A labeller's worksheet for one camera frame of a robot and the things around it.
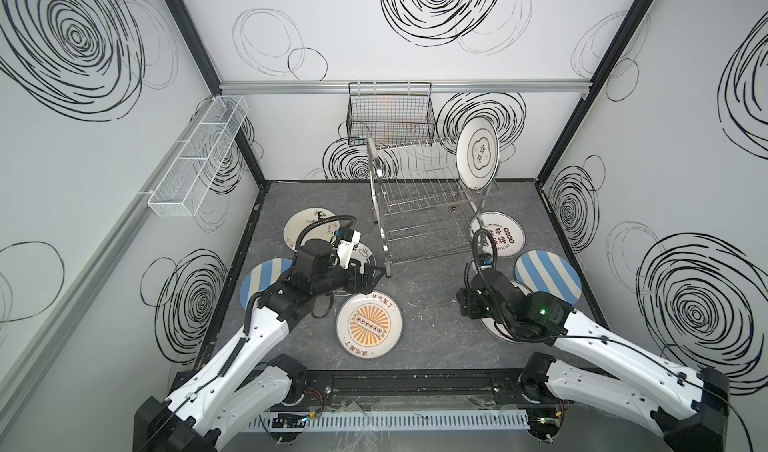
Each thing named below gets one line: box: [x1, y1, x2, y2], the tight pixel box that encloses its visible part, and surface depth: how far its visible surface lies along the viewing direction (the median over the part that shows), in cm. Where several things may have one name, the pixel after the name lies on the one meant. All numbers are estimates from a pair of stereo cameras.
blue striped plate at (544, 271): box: [515, 250, 583, 306], surface depth 96 cm
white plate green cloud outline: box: [456, 117, 500, 191], surface depth 82 cm
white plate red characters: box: [469, 211, 526, 259], surface depth 107 cm
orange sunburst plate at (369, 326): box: [335, 291, 403, 359], surface depth 85 cm
